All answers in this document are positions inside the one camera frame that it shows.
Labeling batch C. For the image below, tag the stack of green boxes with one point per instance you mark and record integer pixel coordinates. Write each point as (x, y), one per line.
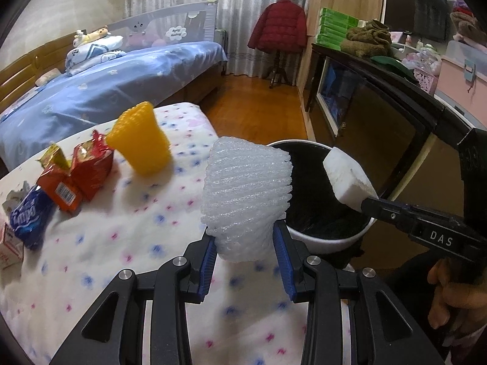
(333, 26)

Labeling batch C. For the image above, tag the grey curtain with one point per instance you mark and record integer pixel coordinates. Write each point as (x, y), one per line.
(236, 15)

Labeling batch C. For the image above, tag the brown plush toy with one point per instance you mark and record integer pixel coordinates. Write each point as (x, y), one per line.
(468, 26)

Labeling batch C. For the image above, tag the pink perforated box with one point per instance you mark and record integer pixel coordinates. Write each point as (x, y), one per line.
(424, 80)

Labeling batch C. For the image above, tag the floral white blanket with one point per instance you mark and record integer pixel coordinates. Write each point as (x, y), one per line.
(114, 254)

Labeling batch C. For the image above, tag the orange snack packet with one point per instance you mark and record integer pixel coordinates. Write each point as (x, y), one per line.
(57, 190)

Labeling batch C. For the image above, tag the blue snack packet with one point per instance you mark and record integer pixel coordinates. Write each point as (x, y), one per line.
(30, 216)

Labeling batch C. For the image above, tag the person's dark clothing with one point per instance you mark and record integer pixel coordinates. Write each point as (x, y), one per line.
(403, 285)

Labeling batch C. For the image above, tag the white bin with black liner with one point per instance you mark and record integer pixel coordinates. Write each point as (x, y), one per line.
(331, 241)

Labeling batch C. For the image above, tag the blue and white patterned pillow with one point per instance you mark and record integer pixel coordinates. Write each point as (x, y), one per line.
(91, 55)

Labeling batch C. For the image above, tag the yellow plush toy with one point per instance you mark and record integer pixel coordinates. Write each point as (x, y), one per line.
(93, 35)

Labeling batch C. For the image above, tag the bed with blue duvet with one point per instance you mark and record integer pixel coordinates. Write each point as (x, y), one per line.
(19, 72)

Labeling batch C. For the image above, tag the pink and white toy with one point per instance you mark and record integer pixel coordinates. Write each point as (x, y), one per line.
(422, 59)

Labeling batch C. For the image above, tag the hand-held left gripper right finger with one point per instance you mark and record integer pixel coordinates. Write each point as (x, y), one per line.
(283, 262)

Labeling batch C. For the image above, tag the dark glass-front cabinet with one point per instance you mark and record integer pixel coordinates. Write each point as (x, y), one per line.
(380, 121)

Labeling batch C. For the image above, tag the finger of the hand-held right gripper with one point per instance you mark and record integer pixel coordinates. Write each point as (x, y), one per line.
(392, 215)

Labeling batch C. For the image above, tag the dark wooden coat rack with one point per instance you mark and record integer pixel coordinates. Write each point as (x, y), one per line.
(277, 64)

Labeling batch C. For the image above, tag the person's right hand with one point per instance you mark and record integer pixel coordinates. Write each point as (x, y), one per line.
(456, 300)

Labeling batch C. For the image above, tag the grey bed guard rail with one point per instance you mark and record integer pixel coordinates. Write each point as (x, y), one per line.
(171, 19)

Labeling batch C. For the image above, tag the brown fluffy cloth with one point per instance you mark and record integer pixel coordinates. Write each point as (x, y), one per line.
(365, 40)

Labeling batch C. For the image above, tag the red puffer jacket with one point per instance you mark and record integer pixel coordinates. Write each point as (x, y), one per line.
(277, 26)

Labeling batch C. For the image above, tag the white foam fruit net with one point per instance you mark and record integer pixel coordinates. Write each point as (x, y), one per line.
(243, 190)

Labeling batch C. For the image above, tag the small white pillow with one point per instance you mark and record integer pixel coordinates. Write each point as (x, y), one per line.
(47, 77)

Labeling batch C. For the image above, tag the white foam block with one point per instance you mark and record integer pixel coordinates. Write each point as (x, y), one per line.
(348, 180)

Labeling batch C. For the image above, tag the white and red carton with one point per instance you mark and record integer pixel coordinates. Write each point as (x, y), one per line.
(9, 251)

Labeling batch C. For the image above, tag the red snack packet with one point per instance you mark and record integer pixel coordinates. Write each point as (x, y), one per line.
(91, 167)

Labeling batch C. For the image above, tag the black television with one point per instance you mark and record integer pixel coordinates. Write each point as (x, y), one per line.
(414, 7)

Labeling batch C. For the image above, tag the blue bedsheet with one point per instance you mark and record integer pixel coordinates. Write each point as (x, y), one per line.
(114, 83)

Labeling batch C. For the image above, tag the yellow snack packet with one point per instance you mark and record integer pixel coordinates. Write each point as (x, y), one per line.
(53, 156)

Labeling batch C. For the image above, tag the yellow foam fruit net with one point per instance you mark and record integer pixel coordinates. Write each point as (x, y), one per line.
(140, 140)

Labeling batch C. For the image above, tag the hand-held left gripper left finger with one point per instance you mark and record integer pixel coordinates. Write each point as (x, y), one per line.
(208, 266)

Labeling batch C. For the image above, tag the pink storage box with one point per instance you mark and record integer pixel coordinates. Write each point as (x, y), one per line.
(452, 83)

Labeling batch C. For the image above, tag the pink plush toy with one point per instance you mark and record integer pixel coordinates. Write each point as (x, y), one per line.
(133, 40)

